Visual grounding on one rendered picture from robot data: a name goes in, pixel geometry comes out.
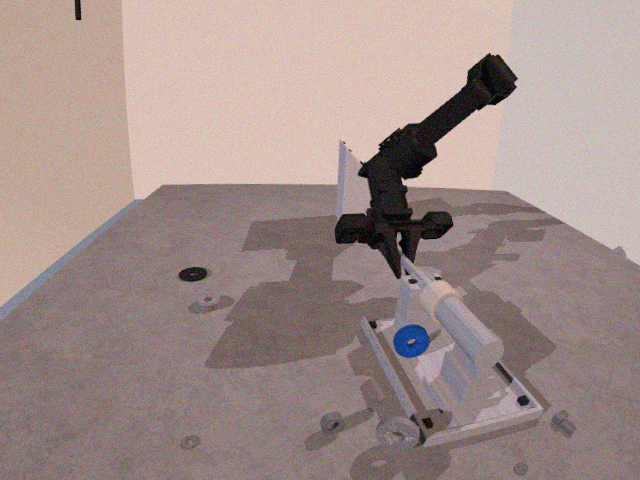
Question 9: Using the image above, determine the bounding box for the blue ring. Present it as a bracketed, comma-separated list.
[393, 324, 430, 358]

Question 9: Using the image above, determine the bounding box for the black flat washer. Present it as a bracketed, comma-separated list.
[179, 267, 207, 281]

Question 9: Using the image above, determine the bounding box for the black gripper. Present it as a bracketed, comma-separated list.
[335, 180, 454, 279]

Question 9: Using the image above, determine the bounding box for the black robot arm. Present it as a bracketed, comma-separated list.
[358, 53, 518, 191]

